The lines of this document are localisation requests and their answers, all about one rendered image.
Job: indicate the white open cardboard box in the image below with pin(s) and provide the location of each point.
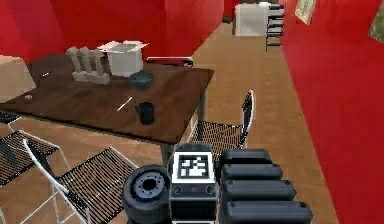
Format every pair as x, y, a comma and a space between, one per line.
125, 58

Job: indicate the small grey round object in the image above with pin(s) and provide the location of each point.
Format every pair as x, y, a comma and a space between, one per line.
28, 98

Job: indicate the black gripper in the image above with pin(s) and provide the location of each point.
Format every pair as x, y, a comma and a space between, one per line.
146, 191

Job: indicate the black shelf rack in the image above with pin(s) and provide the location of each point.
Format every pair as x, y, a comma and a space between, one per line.
275, 23

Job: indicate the white dish rack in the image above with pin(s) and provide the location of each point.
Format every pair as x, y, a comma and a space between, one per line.
88, 66

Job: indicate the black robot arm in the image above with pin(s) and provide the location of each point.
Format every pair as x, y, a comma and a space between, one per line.
248, 190

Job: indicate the black mug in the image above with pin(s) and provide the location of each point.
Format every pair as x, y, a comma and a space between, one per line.
146, 112

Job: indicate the silver knife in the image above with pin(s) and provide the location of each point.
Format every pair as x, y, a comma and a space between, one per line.
124, 103

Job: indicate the white cabinet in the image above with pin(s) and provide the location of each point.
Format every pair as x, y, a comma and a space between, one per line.
250, 19

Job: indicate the beige box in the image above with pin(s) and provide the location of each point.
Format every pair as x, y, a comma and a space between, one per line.
13, 78

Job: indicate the dark grey bowl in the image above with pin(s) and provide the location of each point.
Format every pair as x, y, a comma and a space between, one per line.
141, 79

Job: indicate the framed wall picture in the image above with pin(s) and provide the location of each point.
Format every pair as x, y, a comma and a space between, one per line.
305, 10
377, 25

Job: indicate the dark brown wooden table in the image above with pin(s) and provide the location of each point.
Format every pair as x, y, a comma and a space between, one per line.
100, 100

